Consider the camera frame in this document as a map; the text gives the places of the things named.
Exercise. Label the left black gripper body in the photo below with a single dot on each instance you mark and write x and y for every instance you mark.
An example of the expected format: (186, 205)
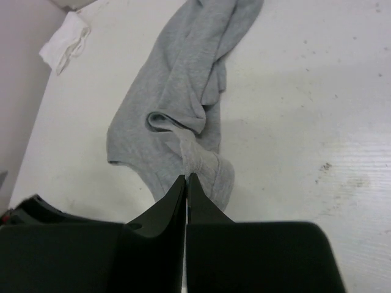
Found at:
(34, 211)

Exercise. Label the folded white tank top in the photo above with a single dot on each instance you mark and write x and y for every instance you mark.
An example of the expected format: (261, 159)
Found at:
(67, 43)

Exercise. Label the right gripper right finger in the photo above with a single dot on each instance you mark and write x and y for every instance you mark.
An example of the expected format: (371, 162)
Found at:
(225, 256)

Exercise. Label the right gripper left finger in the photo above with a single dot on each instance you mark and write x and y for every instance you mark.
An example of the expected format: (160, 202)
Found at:
(152, 245)

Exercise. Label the grey tank top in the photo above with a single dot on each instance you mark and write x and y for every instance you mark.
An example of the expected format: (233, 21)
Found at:
(169, 122)

